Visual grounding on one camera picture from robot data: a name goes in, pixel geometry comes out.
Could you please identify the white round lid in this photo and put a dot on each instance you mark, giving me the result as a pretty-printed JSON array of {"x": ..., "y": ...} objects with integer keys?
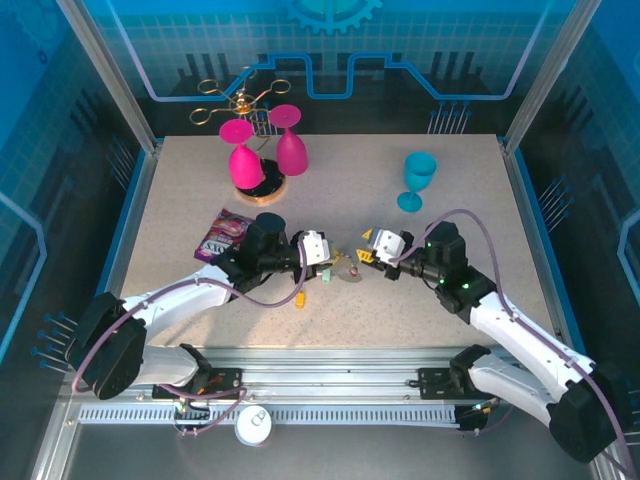
[{"x": 247, "y": 430}]

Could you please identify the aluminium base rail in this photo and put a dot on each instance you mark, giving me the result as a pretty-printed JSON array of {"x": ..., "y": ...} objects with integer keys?
[{"x": 325, "y": 370}]

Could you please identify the orange capped key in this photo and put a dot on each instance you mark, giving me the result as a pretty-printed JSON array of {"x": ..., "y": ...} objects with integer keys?
[{"x": 300, "y": 301}]

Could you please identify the teal capped key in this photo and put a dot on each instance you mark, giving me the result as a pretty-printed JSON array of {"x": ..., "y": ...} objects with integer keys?
[{"x": 325, "y": 276}]

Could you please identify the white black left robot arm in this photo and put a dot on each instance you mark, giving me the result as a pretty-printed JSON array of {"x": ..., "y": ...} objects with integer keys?
[{"x": 170, "y": 300}]

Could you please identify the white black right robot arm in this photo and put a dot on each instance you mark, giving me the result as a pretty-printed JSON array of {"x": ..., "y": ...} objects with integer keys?
[{"x": 525, "y": 330}]

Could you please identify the aluminium table side rail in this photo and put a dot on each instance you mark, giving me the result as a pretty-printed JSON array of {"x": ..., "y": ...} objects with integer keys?
[
  {"x": 135, "y": 225},
  {"x": 529, "y": 225}
]

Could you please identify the aluminium frame post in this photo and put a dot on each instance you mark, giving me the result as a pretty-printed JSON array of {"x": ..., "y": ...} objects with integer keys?
[
  {"x": 548, "y": 75},
  {"x": 107, "y": 75}
]

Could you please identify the purple snack packet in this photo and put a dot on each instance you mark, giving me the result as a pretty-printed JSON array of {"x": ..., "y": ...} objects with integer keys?
[{"x": 220, "y": 235}]

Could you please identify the pink plastic goblet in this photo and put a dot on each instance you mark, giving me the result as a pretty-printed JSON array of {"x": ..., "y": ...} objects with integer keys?
[
  {"x": 245, "y": 167},
  {"x": 292, "y": 155}
]

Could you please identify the teal plastic goblet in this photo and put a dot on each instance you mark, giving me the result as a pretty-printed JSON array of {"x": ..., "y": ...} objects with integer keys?
[{"x": 419, "y": 170}]

